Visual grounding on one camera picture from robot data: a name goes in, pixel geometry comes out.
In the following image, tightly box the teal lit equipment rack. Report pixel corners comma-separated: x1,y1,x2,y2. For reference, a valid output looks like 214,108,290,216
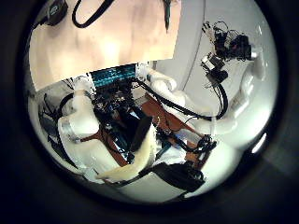
90,63,138,89

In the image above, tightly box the black device with label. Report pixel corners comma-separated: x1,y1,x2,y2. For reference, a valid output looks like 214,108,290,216
36,0,69,27

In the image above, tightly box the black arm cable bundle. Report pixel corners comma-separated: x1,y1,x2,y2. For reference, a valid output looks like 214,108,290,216
130,77,230,121

